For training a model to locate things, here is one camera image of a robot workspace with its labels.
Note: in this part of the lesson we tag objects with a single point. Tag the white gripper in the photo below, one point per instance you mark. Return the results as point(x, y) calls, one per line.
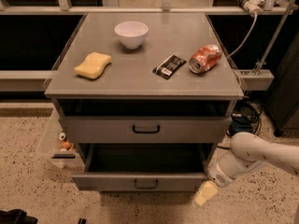
point(221, 171)

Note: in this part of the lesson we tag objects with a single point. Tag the grey drawer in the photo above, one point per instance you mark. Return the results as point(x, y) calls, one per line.
point(145, 129)
point(144, 167)

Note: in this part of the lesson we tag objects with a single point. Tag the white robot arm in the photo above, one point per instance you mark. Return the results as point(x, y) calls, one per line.
point(248, 153)

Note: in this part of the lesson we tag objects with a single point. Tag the grey drawer cabinet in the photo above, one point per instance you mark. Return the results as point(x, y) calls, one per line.
point(127, 87)

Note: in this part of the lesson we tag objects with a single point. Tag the grey top drawer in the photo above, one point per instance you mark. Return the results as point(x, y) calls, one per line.
point(145, 129)

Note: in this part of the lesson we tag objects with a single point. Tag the dark cabinet at right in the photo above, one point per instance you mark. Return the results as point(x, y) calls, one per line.
point(282, 104)

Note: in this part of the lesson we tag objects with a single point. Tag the black snack packet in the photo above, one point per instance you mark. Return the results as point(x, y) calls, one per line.
point(168, 67)

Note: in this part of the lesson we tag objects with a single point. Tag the crushed orange soda can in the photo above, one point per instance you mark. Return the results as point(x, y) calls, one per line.
point(205, 58)

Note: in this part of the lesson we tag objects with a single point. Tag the clear plastic storage bin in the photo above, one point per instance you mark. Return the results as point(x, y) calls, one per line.
point(55, 147)

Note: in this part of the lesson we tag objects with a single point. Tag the yellow sponge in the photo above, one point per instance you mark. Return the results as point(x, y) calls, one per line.
point(93, 66)

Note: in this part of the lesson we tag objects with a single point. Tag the metal diagonal rod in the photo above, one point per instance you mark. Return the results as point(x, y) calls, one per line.
point(268, 6)

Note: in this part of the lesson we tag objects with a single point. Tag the white bowl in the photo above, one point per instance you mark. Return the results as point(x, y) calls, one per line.
point(131, 34)

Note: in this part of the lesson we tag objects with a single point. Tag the white power strip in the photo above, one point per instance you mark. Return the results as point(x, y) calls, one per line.
point(251, 6)

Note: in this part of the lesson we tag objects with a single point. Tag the black object on floor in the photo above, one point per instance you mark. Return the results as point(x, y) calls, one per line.
point(16, 216)

